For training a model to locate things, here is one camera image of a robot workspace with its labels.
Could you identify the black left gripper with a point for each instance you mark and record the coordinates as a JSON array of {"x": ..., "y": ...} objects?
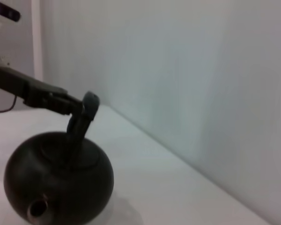
[{"x": 9, "y": 79}]

